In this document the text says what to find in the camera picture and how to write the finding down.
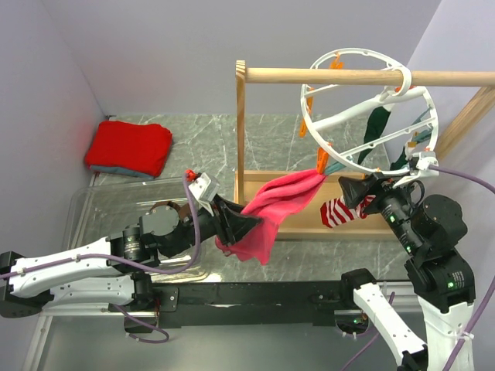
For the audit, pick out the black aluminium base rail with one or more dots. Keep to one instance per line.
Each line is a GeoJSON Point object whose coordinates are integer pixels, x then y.
{"type": "Point", "coordinates": [180, 304]}

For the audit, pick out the wooden hanging rack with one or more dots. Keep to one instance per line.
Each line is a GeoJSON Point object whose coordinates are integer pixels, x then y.
{"type": "Point", "coordinates": [305, 223]}

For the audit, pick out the clear plastic bin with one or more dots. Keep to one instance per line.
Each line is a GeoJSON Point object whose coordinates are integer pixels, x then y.
{"type": "Point", "coordinates": [101, 210]}

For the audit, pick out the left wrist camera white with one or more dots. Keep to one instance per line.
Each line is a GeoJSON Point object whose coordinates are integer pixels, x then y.
{"type": "Point", "coordinates": [203, 187]}

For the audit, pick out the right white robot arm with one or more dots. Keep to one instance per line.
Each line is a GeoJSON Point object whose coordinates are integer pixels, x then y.
{"type": "Point", "coordinates": [442, 280]}

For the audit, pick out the white round clip hanger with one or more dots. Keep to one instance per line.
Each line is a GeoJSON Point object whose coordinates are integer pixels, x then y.
{"type": "Point", "coordinates": [354, 158]}

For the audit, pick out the pink sock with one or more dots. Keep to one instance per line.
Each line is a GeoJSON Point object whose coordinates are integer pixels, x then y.
{"type": "Point", "coordinates": [274, 202]}

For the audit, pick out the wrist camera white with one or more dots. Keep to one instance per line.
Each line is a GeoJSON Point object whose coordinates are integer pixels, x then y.
{"type": "Point", "coordinates": [418, 167]}
{"type": "Point", "coordinates": [203, 187]}

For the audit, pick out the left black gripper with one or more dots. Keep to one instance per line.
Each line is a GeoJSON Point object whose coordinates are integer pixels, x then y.
{"type": "Point", "coordinates": [233, 226]}

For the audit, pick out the red white striped sock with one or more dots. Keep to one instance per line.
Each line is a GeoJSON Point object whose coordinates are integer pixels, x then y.
{"type": "Point", "coordinates": [335, 212]}

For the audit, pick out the folded red cloth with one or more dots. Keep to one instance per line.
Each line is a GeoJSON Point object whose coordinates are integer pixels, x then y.
{"type": "Point", "coordinates": [143, 148]}

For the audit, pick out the grey folded cloth underneath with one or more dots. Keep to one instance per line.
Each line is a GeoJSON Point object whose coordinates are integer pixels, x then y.
{"type": "Point", "coordinates": [119, 171]}

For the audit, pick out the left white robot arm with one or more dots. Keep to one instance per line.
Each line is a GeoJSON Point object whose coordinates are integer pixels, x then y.
{"type": "Point", "coordinates": [116, 269]}

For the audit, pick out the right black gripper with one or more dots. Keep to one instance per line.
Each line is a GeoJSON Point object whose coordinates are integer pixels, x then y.
{"type": "Point", "coordinates": [353, 187]}

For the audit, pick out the orange clothes peg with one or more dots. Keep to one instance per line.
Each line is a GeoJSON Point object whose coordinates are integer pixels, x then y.
{"type": "Point", "coordinates": [303, 126]}

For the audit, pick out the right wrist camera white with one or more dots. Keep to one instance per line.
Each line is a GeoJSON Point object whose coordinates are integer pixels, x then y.
{"type": "Point", "coordinates": [418, 167]}

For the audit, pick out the dark green sock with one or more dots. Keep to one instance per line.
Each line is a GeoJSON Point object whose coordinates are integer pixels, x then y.
{"type": "Point", "coordinates": [400, 163]}
{"type": "Point", "coordinates": [377, 122]}

